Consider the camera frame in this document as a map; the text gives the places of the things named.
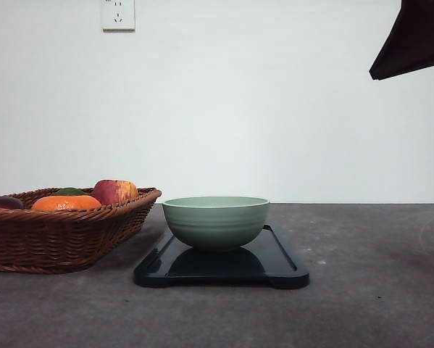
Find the orange tangerine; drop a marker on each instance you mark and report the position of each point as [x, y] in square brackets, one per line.
[66, 202]

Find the red apple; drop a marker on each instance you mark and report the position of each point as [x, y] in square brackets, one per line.
[113, 191]

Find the brown wicker basket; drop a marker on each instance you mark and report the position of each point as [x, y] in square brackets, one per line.
[46, 241]

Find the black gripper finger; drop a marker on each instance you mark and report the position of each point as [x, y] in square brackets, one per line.
[411, 45]

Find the light green bowl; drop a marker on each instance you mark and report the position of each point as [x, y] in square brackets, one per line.
[216, 222]

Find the dark green fruit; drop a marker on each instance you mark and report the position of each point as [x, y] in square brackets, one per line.
[70, 191]

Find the white wall socket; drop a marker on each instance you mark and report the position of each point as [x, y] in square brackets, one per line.
[118, 16]

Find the dark purple fruit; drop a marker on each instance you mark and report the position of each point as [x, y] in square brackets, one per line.
[10, 202]

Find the dark rectangular tray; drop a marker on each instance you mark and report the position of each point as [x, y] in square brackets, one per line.
[266, 261]

